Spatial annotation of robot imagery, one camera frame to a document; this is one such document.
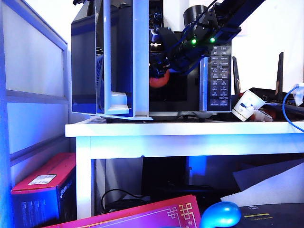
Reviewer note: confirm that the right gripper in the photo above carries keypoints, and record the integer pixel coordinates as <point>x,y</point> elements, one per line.
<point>187,59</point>

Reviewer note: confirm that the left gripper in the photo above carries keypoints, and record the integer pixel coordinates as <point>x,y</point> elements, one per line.
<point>80,1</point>

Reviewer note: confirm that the orange fruit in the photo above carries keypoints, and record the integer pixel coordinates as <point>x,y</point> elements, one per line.
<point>159,81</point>

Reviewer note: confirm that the black glass microwave door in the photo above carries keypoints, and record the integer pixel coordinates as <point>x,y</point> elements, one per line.
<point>83,71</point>

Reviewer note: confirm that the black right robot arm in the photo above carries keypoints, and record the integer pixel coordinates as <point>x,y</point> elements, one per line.
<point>228,14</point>

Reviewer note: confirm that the black Midea microwave oven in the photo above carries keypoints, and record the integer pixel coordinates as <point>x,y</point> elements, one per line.
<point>218,71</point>

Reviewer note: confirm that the black box with blue contents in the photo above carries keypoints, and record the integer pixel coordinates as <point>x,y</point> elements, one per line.
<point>156,21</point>

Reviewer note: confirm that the white table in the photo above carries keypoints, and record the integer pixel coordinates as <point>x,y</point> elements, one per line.
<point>166,129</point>

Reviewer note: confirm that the white paper cup blue print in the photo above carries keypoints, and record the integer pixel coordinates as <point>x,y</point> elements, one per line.
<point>247,104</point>

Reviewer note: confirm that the white framed partition panel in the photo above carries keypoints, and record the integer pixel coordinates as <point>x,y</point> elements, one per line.
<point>35,99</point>

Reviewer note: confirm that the red white packet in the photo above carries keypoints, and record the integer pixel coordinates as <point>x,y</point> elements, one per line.
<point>263,115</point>

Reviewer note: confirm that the black router with antennas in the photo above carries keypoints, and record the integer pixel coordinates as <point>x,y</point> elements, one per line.
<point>273,93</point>

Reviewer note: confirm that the white tape tag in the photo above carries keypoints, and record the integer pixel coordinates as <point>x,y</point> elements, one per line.
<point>299,95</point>

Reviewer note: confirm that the pink gift box gold pattern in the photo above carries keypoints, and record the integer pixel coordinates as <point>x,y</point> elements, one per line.
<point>142,217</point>

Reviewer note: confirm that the red black cardboard box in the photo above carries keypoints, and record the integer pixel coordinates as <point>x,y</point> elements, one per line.
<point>44,171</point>

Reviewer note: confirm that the shiny blue oval object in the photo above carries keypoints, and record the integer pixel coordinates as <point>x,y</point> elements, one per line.
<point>221,215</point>

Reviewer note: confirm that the white foam sheet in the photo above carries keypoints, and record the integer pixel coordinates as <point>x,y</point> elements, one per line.
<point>273,188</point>

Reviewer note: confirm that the black box with gold print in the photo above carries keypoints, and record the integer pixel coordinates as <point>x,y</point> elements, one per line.
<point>273,216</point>

